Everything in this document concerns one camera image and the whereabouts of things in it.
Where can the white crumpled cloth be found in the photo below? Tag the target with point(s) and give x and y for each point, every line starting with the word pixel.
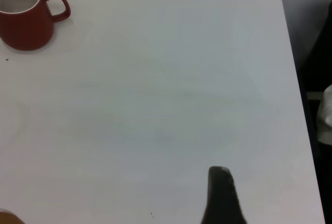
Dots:
pixel 326 117

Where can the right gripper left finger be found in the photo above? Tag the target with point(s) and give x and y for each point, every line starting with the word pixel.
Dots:
pixel 7 218

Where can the red ceramic mug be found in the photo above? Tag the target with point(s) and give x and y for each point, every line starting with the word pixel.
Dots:
pixel 26 32

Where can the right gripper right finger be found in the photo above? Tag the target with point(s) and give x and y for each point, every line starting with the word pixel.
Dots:
pixel 223 203

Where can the black bulky object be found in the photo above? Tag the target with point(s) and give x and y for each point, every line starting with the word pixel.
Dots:
pixel 319 66

